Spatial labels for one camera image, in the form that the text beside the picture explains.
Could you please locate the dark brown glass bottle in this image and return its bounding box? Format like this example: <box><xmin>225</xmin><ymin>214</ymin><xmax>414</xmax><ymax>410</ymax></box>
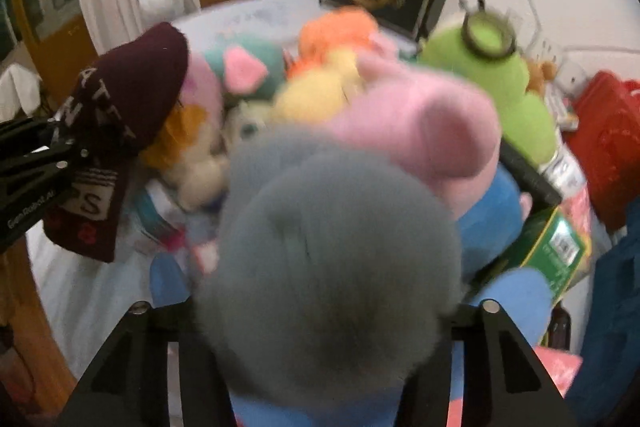
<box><xmin>541</xmin><ymin>301</ymin><xmax>572</xmax><ymax>351</ymax></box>

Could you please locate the pink tissue pack far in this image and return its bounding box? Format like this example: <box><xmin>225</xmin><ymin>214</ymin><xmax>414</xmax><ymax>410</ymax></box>
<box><xmin>447</xmin><ymin>346</ymin><xmax>582</xmax><ymax>427</ymax></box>

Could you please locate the maroon knit beanie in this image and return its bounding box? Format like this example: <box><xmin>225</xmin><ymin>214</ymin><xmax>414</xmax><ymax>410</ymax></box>
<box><xmin>43</xmin><ymin>22</ymin><xmax>189</xmax><ymax>262</ymax></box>

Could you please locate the green cardboard box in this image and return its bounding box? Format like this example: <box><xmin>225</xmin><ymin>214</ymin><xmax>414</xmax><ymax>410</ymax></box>
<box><xmin>471</xmin><ymin>207</ymin><xmax>592</xmax><ymax>305</ymax></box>

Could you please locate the green frog plush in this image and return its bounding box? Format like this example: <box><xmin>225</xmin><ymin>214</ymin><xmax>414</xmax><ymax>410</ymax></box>
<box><xmin>416</xmin><ymin>0</ymin><xmax>558</xmax><ymax>168</ymax></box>

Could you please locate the orange plush toy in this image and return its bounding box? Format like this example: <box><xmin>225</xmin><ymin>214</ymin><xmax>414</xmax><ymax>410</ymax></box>
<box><xmin>286</xmin><ymin>6</ymin><xmax>378</xmax><ymax>79</ymax></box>

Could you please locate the pink pig plush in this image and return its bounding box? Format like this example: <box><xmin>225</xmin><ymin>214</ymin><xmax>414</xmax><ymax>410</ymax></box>
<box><xmin>324</xmin><ymin>51</ymin><xmax>551</xmax><ymax>427</ymax></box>

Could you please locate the grey pompom plush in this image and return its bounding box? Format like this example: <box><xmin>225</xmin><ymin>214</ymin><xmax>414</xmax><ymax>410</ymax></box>
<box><xmin>194</xmin><ymin>128</ymin><xmax>462</xmax><ymax>410</ymax></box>

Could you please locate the brown teddy bear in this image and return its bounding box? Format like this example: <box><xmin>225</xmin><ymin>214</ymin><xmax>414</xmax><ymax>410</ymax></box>
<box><xmin>526</xmin><ymin>58</ymin><xmax>558</xmax><ymax>98</ymax></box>

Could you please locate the blue plastic crate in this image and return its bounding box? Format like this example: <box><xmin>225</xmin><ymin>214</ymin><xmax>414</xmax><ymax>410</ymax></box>
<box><xmin>565</xmin><ymin>200</ymin><xmax>640</xmax><ymax>426</ymax></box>

